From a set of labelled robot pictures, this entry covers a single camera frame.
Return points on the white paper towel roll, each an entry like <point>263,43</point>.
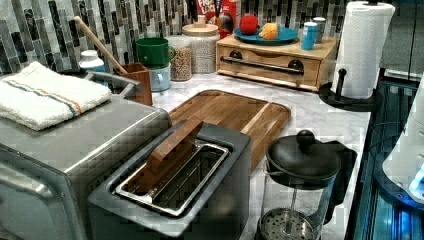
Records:
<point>362,40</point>

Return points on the brown wooden toast block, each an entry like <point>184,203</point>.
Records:
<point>167,157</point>

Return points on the grey slot toaster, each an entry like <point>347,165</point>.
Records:
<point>218,212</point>

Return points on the green mug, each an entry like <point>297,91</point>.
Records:
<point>154,52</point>

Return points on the light blue mug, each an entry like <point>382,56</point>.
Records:
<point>160,79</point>

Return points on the glass jar with wooden lid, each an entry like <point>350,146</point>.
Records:
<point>203,38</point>

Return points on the black paper towel holder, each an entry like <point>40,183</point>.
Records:
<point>335,99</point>

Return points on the wooden rolling pin handle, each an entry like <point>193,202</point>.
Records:
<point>98,43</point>

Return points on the brown wooden utensil holder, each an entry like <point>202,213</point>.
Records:
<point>139,73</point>

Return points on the stainless steel toaster oven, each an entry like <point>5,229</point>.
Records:
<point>46,176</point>

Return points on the glass jar of grains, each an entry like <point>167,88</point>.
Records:
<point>181,63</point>

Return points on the white lidded bottle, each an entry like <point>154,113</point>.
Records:
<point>90,61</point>

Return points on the red apple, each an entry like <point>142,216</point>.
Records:
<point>248,24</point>

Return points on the light wooden drawer box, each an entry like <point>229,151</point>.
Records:
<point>325,53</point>

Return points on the grey metal shaker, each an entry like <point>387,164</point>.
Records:
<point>321,22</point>

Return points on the red cereal box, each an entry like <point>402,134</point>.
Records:
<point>225,14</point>

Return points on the teal blue plate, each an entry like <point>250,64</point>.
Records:
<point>285,36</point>

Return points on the black glass french press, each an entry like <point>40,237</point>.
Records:
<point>305,179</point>

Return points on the blue can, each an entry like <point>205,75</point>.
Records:
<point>309,35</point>

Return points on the wooden drawer with black handle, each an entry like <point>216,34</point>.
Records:
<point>258,65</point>

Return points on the wooden cutting board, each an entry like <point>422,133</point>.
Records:
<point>262,120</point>

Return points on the orange fruit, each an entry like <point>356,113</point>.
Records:
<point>269,31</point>

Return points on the white folded striped towel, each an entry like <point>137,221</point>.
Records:
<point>38,97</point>

